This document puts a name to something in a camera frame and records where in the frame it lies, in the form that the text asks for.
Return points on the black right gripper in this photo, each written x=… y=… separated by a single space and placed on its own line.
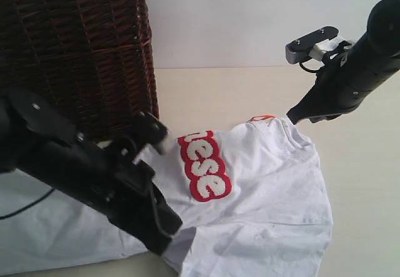
x=338 y=90

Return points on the dark brown wicker basket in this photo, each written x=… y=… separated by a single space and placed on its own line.
x=90 y=59

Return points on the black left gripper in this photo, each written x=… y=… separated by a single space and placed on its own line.
x=138 y=207

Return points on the white t-shirt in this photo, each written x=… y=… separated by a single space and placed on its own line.
x=252 y=200

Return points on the orange garment hang tag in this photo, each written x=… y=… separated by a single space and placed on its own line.
x=261 y=118

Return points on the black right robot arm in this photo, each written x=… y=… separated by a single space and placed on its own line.
x=378 y=47

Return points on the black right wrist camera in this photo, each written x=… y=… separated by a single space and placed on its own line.
x=320 y=45

